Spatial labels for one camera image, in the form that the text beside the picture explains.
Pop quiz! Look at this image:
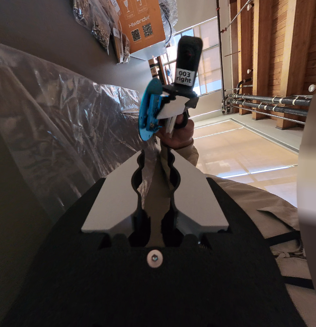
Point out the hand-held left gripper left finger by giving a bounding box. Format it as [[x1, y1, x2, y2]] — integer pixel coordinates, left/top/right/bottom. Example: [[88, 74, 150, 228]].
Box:
[[81, 150, 146, 238]]

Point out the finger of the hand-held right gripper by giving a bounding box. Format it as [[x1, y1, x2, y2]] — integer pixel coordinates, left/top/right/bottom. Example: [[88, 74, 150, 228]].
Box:
[[156, 96, 191, 120], [164, 115, 179, 134]]

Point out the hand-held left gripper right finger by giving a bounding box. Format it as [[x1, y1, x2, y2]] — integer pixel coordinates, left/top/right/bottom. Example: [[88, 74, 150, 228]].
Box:
[[168, 148, 230, 238]]

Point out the blue round metal plate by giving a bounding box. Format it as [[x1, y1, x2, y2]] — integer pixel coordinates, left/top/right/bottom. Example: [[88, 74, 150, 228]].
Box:
[[138, 78, 164, 141]]

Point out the person's right hand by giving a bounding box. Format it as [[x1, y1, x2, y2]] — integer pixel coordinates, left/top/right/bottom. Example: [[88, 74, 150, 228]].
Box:
[[155, 114, 195, 151]]

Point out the grid pane window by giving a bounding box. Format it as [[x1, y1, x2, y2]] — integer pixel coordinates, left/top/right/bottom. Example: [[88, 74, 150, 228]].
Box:
[[148, 17, 223, 96]]

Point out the bubble wrap bag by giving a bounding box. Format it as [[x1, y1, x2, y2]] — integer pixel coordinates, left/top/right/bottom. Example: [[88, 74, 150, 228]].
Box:
[[158, 0, 178, 22]]

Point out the orange cardboard box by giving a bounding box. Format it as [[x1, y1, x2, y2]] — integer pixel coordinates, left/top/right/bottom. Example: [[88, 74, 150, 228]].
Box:
[[111, 0, 167, 61]]

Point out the black insulated pipe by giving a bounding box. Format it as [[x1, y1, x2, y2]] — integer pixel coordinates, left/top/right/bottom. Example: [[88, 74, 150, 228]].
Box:
[[223, 100, 309, 116], [226, 93, 314, 106]]

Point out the pile of small hardware bags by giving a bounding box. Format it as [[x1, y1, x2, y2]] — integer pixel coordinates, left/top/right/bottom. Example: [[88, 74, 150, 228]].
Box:
[[72, 0, 131, 64]]

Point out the clear plastic bag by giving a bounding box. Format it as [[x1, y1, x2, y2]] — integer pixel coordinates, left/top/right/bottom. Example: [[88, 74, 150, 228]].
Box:
[[0, 42, 160, 223]]

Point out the black cable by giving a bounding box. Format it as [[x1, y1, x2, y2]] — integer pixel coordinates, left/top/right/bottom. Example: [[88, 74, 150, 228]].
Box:
[[162, 15, 174, 48]]

